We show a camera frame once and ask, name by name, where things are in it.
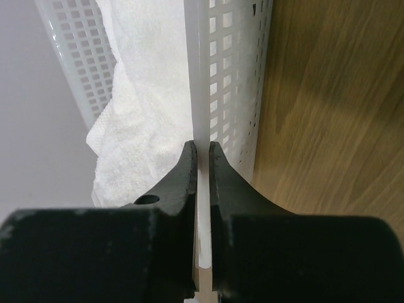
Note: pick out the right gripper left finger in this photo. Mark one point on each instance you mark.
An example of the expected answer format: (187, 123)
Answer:
(140, 252)

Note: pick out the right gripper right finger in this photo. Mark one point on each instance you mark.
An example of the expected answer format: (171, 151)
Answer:
(264, 253)

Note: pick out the white towel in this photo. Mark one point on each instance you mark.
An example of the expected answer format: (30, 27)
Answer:
(139, 136)

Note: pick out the white perforated plastic basket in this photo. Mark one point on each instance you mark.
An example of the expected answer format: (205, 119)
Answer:
(226, 44)

